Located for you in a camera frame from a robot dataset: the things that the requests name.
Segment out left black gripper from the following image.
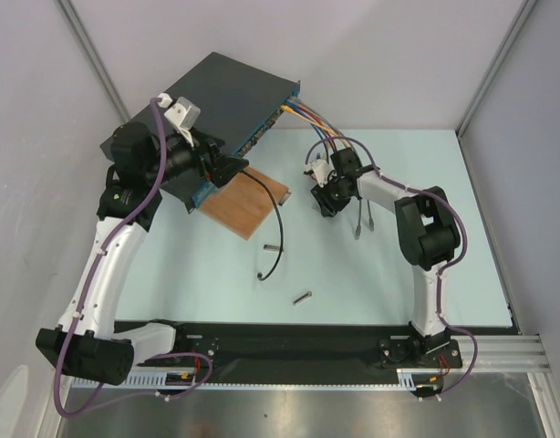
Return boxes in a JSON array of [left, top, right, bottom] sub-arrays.
[[144, 126, 247, 188]]

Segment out long grey patch cable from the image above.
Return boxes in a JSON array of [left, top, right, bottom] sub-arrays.
[[290, 98, 365, 240]]

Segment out yellow patch cable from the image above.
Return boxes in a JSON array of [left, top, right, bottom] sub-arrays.
[[282, 104, 354, 151]]

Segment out blue patch cable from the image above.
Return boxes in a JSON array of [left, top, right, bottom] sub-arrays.
[[284, 99, 340, 165], [284, 101, 343, 151]]

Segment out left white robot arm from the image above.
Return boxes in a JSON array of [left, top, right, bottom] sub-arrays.
[[36, 122, 249, 385]]

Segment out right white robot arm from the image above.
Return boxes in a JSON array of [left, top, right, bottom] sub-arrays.
[[304, 149, 461, 367]]

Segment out wooden board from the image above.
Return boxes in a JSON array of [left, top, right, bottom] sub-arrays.
[[200, 173, 274, 240]]

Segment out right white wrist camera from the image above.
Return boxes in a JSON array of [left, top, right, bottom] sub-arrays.
[[304, 159, 334, 188]]

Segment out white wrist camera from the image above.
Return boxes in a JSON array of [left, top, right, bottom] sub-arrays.
[[158, 93, 201, 148], [304, 159, 334, 188]]

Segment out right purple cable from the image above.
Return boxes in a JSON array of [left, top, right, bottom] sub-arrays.
[[304, 136, 479, 402]]

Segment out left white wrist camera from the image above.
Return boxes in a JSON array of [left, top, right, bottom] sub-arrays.
[[158, 93, 201, 148]]

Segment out blue plugged patch cable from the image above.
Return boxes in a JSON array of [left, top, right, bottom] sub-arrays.
[[284, 101, 343, 151]]

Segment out red patch cable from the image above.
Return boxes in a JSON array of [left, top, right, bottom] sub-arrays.
[[285, 104, 345, 151]]

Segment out black cable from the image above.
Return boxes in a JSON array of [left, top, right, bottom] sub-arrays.
[[241, 169, 285, 282]]

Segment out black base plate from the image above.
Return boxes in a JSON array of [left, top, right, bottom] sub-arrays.
[[146, 323, 463, 379]]

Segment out white cable duct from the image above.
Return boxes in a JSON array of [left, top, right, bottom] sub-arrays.
[[72, 368, 445, 391]]

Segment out aluminium rail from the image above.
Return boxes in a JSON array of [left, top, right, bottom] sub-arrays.
[[457, 331, 551, 374]]

